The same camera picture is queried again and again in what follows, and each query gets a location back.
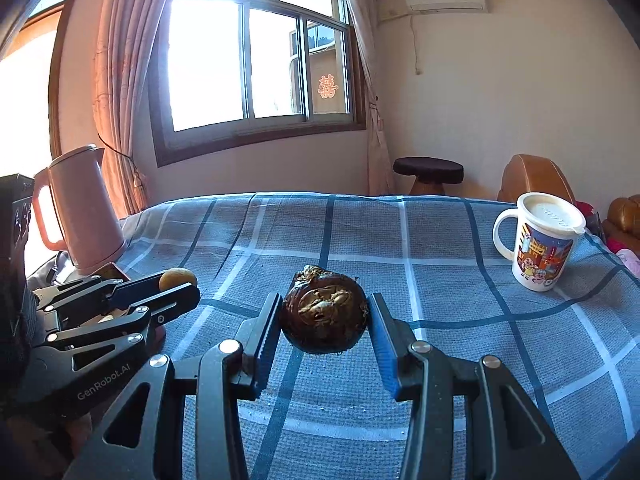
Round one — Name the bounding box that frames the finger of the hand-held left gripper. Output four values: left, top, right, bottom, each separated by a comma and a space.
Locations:
32, 274, 166, 313
45, 284, 201, 350

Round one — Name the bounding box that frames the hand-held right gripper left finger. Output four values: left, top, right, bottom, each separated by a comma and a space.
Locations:
62, 291, 285, 480

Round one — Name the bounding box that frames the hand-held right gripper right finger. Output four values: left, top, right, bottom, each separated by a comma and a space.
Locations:
367, 292, 581, 480

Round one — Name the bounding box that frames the small brown round fruit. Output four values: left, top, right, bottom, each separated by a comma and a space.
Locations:
159, 268, 197, 291

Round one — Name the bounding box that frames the dark shrivelled round fruit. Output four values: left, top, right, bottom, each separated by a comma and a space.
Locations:
279, 265, 371, 357

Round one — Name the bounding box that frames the blue plaid tablecloth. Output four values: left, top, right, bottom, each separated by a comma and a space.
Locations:
30, 191, 640, 480

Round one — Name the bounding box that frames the pink electric kettle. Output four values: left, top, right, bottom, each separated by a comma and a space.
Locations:
32, 144, 127, 276

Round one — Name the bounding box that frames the dark round stool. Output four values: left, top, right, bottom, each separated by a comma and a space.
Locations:
392, 156, 465, 196

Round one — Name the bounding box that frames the white cartoon print mug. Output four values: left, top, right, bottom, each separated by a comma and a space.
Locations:
492, 191, 587, 292

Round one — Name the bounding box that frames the wide pink curtain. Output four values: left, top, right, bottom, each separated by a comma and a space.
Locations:
92, 0, 181, 216

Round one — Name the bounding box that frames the wooden framed bright window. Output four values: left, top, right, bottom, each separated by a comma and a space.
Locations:
0, 7, 66, 261

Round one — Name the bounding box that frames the brown leather armchair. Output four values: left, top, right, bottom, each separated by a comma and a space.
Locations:
496, 154, 578, 206

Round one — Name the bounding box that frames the sliding glass window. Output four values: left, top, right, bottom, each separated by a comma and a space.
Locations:
149, 0, 368, 168

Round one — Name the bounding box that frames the red cloth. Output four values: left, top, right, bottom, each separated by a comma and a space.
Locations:
574, 201, 606, 233

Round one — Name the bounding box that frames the narrow pale curtain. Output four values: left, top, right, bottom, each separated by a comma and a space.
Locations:
341, 0, 396, 196

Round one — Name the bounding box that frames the white wall cable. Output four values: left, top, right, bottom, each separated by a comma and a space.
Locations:
377, 14, 422, 77

